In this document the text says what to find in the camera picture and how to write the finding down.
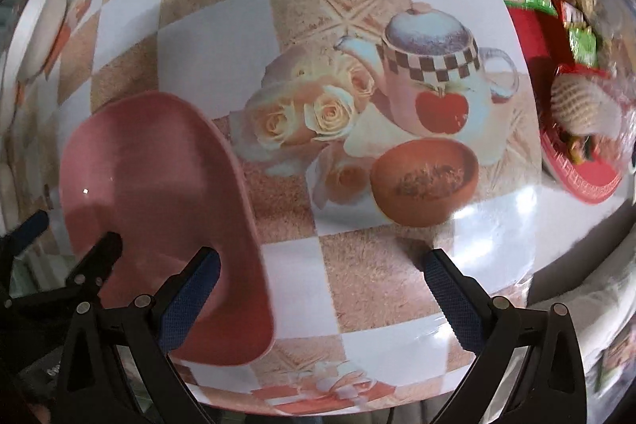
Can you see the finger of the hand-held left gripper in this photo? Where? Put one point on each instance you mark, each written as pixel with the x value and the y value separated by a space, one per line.
pixel 97 255
pixel 30 228

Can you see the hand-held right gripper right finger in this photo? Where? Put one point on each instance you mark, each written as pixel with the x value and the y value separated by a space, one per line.
pixel 454 300

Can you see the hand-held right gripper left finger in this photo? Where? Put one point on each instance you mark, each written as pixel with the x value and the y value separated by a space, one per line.
pixel 191 300

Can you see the pink plate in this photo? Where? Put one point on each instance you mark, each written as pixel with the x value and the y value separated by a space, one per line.
pixel 149 165

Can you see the white plate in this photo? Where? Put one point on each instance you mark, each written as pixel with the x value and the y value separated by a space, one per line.
pixel 30 26

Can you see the white cloth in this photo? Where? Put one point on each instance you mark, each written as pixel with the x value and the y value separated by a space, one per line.
pixel 596 295

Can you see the red tray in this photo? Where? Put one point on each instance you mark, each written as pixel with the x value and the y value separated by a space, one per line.
pixel 596 185

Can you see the cream crochet item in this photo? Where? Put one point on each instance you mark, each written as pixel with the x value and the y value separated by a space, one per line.
pixel 581 106

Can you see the small green candy packet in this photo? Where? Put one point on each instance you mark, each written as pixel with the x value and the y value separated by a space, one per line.
pixel 581 44

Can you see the printed checkered tablecloth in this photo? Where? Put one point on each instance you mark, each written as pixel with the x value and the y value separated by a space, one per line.
pixel 323 6

